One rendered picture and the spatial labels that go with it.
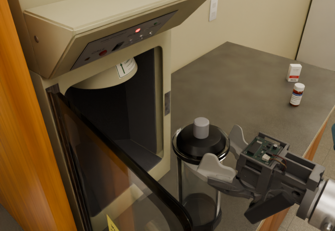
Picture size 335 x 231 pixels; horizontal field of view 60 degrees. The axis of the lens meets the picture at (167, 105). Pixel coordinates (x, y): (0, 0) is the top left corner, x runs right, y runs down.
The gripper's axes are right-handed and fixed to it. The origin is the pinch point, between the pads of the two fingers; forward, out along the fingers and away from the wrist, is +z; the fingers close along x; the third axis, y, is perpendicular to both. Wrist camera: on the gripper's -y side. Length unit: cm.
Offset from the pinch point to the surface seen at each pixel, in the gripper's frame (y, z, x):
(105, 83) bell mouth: 8.9, 21.7, 4.1
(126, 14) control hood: 27.0, 7.5, 9.7
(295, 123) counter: -30, -2, -63
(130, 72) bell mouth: 8.9, 21.0, -2.3
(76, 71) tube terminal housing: 15.6, 19.1, 11.7
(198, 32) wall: -17, 62, -90
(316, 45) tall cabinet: -86, 44, -293
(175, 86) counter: -30, 50, -55
